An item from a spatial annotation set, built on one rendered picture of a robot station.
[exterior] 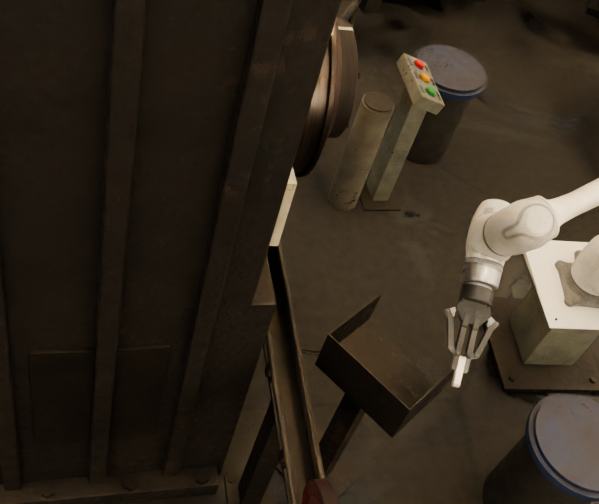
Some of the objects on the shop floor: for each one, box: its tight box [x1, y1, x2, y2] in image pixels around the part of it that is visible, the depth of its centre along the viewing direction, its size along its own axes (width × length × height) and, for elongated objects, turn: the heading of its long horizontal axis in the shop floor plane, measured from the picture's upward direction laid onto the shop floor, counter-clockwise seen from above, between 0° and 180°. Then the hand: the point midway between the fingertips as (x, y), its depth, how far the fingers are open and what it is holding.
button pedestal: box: [359, 53, 445, 211], centre depth 311 cm, size 16×24×62 cm, turn 1°
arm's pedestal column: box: [483, 286, 599, 393], centre depth 289 cm, size 40×40×31 cm
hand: (458, 371), depth 185 cm, fingers closed
